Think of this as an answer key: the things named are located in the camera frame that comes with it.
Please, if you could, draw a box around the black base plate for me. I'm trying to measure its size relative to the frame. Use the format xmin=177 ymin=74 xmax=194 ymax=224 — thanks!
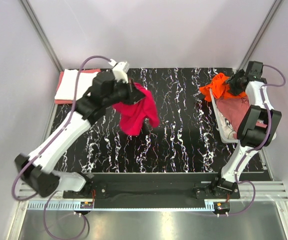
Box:
xmin=62 ymin=172 xmax=241 ymax=210

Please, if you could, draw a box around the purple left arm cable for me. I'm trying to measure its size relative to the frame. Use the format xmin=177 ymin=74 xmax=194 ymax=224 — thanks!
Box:
xmin=11 ymin=55 xmax=114 ymax=240

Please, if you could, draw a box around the aluminium corner post right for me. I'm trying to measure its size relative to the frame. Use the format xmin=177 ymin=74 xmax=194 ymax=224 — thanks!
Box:
xmin=237 ymin=0 xmax=283 ymax=70

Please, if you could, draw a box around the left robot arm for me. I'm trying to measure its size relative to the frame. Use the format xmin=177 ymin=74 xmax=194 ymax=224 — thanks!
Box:
xmin=15 ymin=71 xmax=145 ymax=198

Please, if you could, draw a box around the folded pink t-shirt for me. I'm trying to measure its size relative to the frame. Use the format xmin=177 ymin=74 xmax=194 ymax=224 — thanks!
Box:
xmin=54 ymin=68 xmax=102 ymax=105

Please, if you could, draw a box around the white plastic laundry basket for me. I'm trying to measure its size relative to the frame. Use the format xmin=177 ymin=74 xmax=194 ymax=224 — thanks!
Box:
xmin=208 ymin=83 xmax=282 ymax=149

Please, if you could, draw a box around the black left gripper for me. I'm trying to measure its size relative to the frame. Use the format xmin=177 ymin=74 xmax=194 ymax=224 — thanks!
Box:
xmin=105 ymin=77 xmax=146 ymax=108

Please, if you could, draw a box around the dusty pink t-shirt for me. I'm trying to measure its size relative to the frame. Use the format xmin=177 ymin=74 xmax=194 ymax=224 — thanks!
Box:
xmin=215 ymin=96 xmax=266 ymax=131

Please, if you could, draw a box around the aluminium front rail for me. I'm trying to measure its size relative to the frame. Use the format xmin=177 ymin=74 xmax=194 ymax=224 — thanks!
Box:
xmin=28 ymin=182 xmax=288 ymax=212

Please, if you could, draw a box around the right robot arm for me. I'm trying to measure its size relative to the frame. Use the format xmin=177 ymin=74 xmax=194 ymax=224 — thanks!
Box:
xmin=208 ymin=61 xmax=282 ymax=199

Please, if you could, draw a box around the white printed t-shirt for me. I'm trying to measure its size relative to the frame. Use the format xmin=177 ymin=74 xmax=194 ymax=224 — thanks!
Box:
xmin=220 ymin=117 xmax=236 ymax=140

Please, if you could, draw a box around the crimson red t-shirt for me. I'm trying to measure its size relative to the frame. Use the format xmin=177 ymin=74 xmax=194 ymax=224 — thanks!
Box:
xmin=112 ymin=83 xmax=160 ymax=136

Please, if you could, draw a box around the aluminium corner post left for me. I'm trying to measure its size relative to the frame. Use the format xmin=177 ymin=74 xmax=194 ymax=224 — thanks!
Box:
xmin=19 ymin=0 xmax=64 ymax=72

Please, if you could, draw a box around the folded white t-shirt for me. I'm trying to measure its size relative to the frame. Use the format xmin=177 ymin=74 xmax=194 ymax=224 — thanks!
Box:
xmin=54 ymin=69 xmax=102 ymax=101

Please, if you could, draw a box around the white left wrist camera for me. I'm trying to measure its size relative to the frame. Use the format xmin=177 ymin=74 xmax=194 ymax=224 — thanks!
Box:
xmin=109 ymin=59 xmax=129 ymax=84

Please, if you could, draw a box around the aluminium corner post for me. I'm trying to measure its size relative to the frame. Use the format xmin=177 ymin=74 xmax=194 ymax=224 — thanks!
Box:
xmin=237 ymin=0 xmax=283 ymax=70
xmin=19 ymin=0 xmax=64 ymax=72

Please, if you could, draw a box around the orange t-shirt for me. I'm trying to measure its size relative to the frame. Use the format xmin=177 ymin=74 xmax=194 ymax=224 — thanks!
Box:
xmin=199 ymin=73 xmax=247 ymax=102

